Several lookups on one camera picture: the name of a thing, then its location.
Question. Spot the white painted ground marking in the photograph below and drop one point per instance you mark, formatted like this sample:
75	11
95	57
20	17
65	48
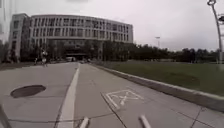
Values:
124	97

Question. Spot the pale vehicle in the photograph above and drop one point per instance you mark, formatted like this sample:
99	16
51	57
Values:
70	59

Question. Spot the grey curved building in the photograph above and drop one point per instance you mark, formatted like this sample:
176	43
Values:
73	33

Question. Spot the row of trees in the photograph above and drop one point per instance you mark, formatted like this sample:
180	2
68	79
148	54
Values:
166	54

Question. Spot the green grass field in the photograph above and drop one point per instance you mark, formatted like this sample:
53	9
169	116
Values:
173	73

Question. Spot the robot's own part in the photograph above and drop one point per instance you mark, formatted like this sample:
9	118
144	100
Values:
84	122
145	122

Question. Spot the grey stone kerb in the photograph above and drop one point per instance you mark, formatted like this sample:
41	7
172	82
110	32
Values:
173	89

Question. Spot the person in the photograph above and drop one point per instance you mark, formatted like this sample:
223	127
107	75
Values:
44	57

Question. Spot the grey paved ground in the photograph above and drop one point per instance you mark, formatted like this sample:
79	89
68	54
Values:
36	80

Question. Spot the dark manhole cover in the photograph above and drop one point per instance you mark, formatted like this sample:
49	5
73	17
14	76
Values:
28	91

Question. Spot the tall grey lamp post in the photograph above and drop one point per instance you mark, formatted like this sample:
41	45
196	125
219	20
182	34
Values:
218	33

